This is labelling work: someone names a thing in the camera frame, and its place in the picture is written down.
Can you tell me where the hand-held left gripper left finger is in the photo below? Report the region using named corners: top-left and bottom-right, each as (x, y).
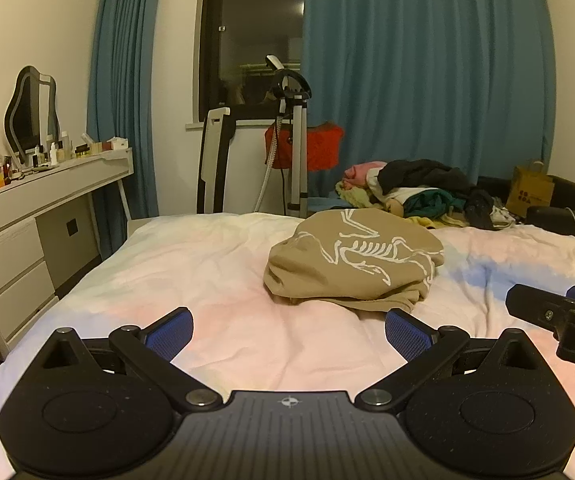
top-left (42, 306), bottom-right (224, 415)

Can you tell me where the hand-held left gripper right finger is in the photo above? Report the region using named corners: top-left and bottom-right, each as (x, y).
top-left (355, 309), bottom-right (541, 413)

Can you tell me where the tan skeleton print shirt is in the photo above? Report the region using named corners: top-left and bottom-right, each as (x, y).
top-left (263, 208), bottom-right (445, 314)

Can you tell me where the black bag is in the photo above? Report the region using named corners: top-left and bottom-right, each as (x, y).
top-left (477, 175), bottom-right (575, 241)

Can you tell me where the dark grey garment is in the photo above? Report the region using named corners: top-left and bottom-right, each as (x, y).
top-left (465, 187), bottom-right (497, 231)

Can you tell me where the brown paper bag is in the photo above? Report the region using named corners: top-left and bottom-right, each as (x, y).
top-left (506, 160), bottom-right (556, 219)

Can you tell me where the teal garment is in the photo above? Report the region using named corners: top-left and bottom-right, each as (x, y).
top-left (402, 189), bottom-right (468, 219)

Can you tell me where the pale yellow garment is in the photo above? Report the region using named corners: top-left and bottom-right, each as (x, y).
top-left (336, 180), bottom-right (384, 209)

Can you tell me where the black garment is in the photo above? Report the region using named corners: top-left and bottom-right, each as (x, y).
top-left (377, 159), bottom-right (472, 194)

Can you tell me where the pink garment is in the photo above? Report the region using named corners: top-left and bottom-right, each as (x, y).
top-left (343, 161), bottom-right (389, 184)

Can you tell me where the white dressing table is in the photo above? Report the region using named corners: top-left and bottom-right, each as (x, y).
top-left (0, 147), bottom-right (134, 359)

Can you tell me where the white and black chair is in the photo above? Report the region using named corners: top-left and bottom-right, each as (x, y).
top-left (196, 106), bottom-right (236, 215)

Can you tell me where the red cloth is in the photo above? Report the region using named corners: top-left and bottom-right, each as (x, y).
top-left (264, 121), bottom-right (345, 171)

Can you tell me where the row of cosmetic bottles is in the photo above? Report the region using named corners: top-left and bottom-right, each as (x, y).
top-left (30, 130), bottom-right (104, 169)

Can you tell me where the garment steamer on stand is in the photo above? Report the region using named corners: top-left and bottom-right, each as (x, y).
top-left (254, 54), bottom-right (313, 219)

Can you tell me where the narrow blue curtain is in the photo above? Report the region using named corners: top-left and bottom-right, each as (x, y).
top-left (86, 0), bottom-right (166, 251)

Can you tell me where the wide blue curtain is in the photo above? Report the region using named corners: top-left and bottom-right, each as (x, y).
top-left (301, 0), bottom-right (559, 198)

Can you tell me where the wavy vanity mirror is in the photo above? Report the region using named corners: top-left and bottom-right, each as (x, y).
top-left (4, 65), bottom-right (61, 157)

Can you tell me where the dark window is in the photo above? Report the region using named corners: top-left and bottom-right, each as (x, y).
top-left (198, 0), bottom-right (308, 125)

